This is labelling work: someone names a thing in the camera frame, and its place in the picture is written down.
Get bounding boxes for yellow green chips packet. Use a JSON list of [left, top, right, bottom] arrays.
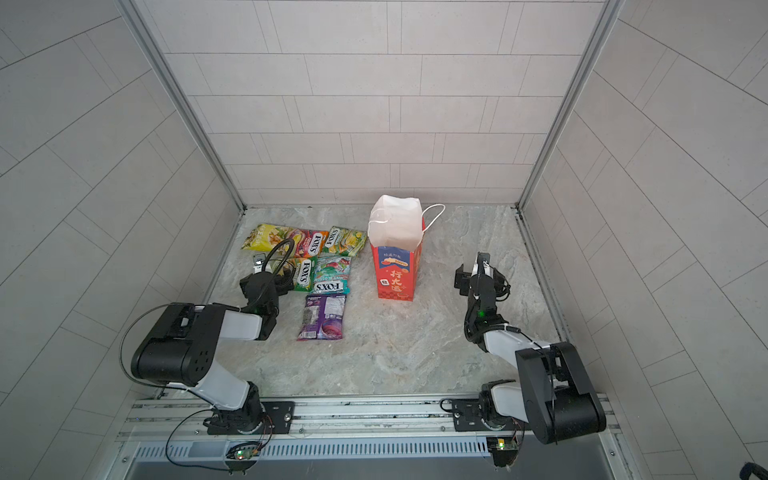
[[242, 224, 294, 252]]

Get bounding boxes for pink Fox's candy packet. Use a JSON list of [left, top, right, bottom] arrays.
[[286, 228, 329, 258]]

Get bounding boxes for purple snack packet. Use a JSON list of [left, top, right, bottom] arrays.
[[297, 294, 347, 341]]

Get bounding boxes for teal green snack packet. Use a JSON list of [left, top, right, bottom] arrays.
[[310, 255, 351, 295]]

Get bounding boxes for yellow green Fox's candy packet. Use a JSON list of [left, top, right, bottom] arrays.
[[321, 226, 367, 257]]

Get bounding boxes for red white paper bag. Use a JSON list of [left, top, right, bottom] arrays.
[[367, 195, 446, 301]]

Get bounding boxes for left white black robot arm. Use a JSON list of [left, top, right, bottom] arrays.
[[130, 271, 295, 435]]

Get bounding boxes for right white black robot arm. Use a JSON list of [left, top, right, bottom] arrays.
[[454, 252, 607, 444]]

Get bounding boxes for right circuit board with LED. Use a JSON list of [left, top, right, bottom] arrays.
[[486, 436, 519, 456]]

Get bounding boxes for circuit board with led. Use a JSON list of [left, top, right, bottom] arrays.
[[486, 436, 519, 456], [225, 441, 262, 461]]

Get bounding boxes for left circuit board with LED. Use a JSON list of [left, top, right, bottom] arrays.
[[225, 441, 262, 461]]

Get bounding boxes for white ventilation grille strip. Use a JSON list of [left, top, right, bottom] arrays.
[[134, 436, 490, 464]]

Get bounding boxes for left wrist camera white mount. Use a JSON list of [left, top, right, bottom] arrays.
[[252, 252, 266, 273]]

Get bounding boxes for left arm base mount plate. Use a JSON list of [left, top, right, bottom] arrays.
[[203, 401, 296, 435]]

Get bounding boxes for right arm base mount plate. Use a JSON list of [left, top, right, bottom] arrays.
[[440, 398, 520, 432]]

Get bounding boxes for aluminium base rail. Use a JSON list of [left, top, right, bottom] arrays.
[[119, 392, 622, 442]]

